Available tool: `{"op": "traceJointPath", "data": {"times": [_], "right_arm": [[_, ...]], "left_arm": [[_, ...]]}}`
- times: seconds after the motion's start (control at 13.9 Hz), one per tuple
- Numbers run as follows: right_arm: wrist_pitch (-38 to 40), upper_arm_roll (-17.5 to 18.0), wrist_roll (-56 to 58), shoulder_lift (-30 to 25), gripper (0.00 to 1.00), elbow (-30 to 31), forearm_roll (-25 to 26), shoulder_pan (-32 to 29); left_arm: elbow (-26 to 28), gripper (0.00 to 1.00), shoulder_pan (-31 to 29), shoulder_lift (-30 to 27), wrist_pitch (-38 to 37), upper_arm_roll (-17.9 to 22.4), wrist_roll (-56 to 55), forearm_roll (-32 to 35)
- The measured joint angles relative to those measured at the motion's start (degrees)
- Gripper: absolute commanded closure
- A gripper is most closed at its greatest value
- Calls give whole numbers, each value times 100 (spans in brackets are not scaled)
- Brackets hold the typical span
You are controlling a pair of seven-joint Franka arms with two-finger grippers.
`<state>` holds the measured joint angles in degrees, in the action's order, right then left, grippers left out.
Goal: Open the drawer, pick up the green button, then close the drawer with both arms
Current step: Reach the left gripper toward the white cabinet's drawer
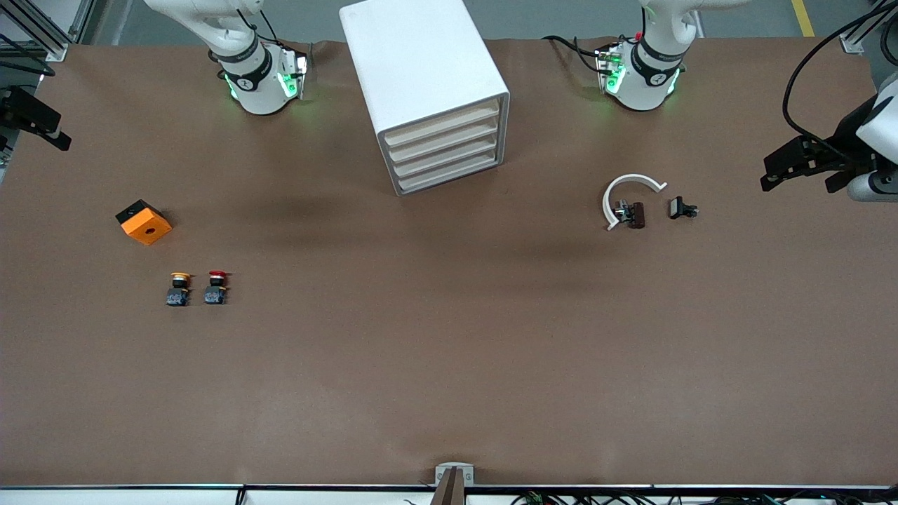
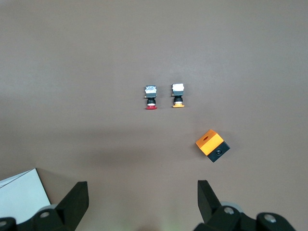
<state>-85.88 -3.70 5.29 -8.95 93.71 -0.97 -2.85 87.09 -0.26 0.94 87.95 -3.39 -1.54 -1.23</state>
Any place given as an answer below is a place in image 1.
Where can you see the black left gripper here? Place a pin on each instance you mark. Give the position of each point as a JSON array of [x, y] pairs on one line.
[[844, 137]]

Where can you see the cream drawer cabinet base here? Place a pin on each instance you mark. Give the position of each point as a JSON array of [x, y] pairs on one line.
[[442, 172]]

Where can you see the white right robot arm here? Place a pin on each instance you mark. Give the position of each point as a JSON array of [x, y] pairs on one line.
[[259, 91]]

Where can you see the yellow push button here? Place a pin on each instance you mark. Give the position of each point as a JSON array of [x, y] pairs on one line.
[[179, 291]]

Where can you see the red push button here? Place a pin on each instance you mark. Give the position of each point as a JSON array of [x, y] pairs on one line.
[[216, 289]]

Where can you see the white drawer cabinet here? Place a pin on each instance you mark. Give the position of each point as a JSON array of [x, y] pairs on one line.
[[414, 63]]

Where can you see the small black component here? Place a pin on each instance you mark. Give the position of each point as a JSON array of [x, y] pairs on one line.
[[679, 208]]

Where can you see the orange box with hole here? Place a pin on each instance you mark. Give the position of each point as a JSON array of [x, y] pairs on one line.
[[149, 228]]

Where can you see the small brown component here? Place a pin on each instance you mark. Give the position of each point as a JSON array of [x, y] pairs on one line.
[[637, 214]]

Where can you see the white curved plastic part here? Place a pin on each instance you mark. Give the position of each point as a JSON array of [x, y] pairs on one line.
[[607, 200]]

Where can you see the brown table cover mat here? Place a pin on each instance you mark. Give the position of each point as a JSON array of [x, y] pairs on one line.
[[449, 351]]

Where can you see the aluminium frame profile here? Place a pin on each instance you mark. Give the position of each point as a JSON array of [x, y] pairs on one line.
[[59, 50], [852, 43]]

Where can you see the white table edge rail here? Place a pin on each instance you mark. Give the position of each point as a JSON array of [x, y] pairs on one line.
[[140, 496]]

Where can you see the grey metal bracket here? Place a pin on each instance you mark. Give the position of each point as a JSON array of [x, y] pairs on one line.
[[442, 470]]

